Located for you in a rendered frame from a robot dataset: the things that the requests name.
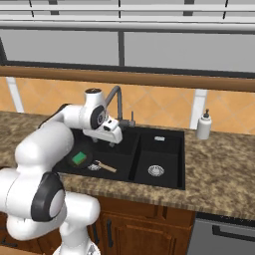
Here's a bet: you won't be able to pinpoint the green sponge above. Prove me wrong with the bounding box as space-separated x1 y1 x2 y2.
72 151 88 166

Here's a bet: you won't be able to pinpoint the brown wooden drawer front panel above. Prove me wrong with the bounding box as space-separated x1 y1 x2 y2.
94 194 197 221

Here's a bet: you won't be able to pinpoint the white soap dispenser bottle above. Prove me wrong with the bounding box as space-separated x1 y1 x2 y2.
195 108 213 140

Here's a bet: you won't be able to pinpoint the black double sink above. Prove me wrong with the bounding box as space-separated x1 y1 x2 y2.
53 124 186 191

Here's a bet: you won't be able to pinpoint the black cupboard door handle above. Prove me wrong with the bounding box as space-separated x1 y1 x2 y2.
106 218 115 249
92 221 101 246

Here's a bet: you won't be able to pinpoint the grey sink tap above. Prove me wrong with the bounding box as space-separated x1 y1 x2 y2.
105 85 136 131

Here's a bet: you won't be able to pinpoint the white wall trim strip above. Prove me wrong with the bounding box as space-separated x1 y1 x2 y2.
5 77 26 114
188 89 209 130

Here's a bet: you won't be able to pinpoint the brown wooden cupboard door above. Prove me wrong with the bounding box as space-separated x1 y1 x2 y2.
99 212 194 255
87 218 103 255

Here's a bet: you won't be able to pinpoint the silver sink drain strainer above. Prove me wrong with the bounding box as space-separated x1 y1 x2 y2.
88 161 103 172
147 164 165 177

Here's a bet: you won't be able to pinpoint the black dishwasher handle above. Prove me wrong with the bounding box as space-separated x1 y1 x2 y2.
211 224 255 243

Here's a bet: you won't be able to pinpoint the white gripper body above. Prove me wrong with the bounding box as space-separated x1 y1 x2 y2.
82 127 124 145

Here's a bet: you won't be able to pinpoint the window with dark frame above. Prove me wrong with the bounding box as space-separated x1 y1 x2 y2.
0 0 255 80

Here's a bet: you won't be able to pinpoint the white window blinds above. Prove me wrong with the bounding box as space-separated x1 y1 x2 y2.
0 0 255 33

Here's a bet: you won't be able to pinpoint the grey dishwasher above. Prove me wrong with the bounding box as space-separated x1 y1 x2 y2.
186 212 255 255

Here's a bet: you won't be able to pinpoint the brown wooden window sill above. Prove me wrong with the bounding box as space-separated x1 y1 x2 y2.
0 65 255 94

